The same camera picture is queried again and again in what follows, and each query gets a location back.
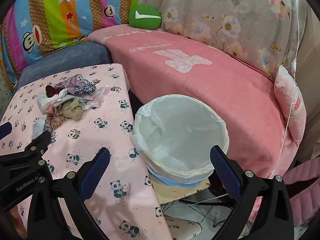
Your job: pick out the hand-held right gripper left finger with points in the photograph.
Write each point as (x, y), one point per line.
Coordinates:
(96, 173)

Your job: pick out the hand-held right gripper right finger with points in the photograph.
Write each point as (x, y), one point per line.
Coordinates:
(225, 175)

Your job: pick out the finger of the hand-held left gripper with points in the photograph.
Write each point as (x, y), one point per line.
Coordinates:
(41, 140)
(5, 130)

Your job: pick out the beige stocking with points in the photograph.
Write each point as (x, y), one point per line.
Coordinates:
(73, 108)

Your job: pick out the dark red velvet scrunchie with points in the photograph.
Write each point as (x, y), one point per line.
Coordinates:
(51, 90)

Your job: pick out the waste bin with white liner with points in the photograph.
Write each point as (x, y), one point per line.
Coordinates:
(180, 130)

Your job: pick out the light blue cloth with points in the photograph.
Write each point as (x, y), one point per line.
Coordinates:
(40, 127)

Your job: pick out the pink panda print cloth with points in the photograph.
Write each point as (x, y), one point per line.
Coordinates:
(100, 130)

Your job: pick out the beige stool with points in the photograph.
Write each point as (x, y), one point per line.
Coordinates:
(172, 192)

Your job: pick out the purple cloth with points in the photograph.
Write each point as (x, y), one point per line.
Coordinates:
(68, 82)

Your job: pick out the white patterned stool seat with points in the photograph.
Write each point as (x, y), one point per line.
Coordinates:
(182, 226)

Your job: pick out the clear plastic wrapper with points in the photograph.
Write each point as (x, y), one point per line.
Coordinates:
(98, 97)

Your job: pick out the blue sofa cushion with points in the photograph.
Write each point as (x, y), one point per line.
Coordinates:
(62, 60)

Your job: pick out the pink blanket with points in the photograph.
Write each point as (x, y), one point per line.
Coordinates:
(225, 85)

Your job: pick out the pink pillow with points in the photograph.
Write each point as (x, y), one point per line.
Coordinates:
(291, 100)

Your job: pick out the striped monkey print blanket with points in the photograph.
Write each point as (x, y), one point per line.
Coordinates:
(55, 12)

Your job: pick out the green round cushion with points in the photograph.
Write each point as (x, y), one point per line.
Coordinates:
(145, 16)

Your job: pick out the grey floral sheet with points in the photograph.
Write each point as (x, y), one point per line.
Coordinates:
(220, 10)

